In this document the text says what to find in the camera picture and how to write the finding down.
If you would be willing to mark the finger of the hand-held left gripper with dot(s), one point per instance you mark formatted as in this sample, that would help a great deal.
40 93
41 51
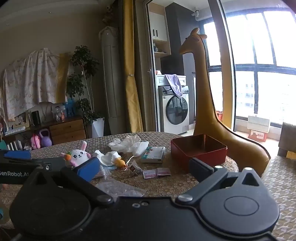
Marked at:
17 154
47 165

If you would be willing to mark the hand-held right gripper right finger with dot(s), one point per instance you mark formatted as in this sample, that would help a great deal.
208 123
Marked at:
198 168

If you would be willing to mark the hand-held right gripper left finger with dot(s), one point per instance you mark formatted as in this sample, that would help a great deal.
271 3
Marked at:
89 168

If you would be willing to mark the white bunny plush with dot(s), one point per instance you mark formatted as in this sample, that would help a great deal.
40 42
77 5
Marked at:
77 156

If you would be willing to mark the white cloth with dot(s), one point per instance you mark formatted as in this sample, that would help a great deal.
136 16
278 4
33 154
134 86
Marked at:
106 158

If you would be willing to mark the red tin box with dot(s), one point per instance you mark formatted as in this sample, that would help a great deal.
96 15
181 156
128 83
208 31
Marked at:
180 150

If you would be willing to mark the yellow duck toy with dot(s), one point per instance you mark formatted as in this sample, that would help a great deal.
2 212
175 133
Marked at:
120 163

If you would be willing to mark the clear plastic bag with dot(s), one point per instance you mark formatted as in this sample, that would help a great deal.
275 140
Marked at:
120 188

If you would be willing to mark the white plastic bag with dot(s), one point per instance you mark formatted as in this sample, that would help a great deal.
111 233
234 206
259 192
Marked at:
124 142

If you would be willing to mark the face mask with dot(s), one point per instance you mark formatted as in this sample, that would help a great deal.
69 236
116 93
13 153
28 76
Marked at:
140 148

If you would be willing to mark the small zip bag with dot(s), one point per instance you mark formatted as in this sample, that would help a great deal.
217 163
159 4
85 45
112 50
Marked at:
103 173

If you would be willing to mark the pink toy case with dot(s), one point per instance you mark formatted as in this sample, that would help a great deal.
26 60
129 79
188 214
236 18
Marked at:
35 142

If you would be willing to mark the purple kettlebell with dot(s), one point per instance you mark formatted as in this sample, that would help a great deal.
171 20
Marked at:
45 140

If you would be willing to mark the wooden drawer cabinet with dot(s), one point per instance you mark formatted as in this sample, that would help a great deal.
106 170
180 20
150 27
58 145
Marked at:
67 132

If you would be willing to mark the white planter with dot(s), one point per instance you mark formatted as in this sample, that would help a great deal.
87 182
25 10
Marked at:
98 128

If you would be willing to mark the lace tablecloth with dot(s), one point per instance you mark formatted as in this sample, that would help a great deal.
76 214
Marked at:
161 185

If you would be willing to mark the black speaker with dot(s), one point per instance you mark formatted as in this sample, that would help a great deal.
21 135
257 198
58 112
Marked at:
36 117

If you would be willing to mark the small tea bag packet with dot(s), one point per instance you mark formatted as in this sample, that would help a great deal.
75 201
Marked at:
135 168

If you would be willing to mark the tissue pack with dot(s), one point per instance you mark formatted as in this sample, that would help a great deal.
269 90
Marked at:
153 154

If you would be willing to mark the red bucket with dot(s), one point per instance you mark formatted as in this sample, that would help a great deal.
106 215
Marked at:
219 116

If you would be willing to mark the white washing machine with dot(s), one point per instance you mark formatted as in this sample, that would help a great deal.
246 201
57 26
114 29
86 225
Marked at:
172 115

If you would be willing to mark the blue toy figures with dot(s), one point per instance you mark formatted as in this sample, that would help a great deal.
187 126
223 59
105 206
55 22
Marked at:
70 107

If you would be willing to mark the tan giraffe chair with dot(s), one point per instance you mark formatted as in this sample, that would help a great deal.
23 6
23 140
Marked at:
203 104

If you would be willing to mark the red cardboard box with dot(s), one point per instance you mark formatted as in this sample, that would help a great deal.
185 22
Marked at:
257 135

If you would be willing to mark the floral draped cloth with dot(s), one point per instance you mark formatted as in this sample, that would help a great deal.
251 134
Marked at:
30 81

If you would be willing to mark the patterned seat cushion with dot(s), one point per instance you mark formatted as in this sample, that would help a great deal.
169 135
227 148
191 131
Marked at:
282 185

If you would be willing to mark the purple cloth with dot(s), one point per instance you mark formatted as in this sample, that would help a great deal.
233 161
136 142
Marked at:
175 84

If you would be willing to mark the covered floor air conditioner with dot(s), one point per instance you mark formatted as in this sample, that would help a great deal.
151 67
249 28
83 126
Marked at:
113 81

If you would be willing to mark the yellow curtain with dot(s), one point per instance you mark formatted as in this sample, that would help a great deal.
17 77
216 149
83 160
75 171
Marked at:
131 69

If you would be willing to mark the green potted plant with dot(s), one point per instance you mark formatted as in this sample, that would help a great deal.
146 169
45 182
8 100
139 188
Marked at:
82 60

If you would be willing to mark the picture frame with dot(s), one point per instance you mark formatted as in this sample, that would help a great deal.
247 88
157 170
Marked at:
20 120

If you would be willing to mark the wooden wall cabinet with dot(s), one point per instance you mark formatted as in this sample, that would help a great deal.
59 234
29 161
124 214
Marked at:
158 27

